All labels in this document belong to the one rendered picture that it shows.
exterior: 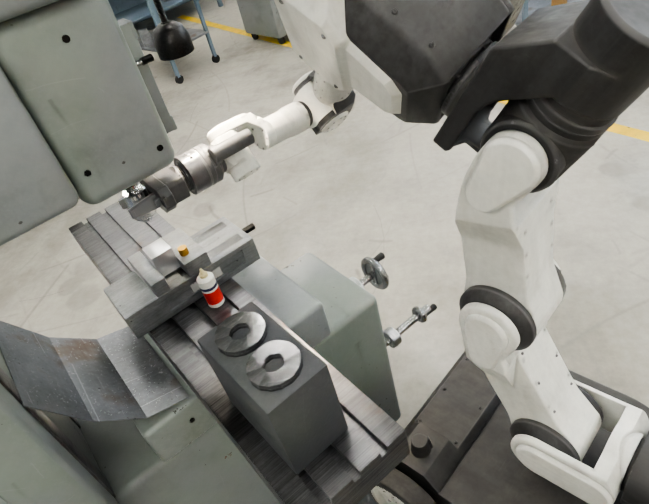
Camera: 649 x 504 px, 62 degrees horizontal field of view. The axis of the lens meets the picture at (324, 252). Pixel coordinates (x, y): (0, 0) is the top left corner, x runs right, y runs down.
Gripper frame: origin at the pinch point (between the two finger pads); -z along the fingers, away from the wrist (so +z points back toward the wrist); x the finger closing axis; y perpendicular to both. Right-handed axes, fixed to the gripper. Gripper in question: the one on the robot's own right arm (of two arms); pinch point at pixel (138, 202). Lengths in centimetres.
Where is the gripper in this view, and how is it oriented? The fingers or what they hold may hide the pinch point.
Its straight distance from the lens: 116.7
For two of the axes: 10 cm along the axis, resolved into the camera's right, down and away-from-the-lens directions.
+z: 7.6, -5.3, 3.8
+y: 2.0, 7.5, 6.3
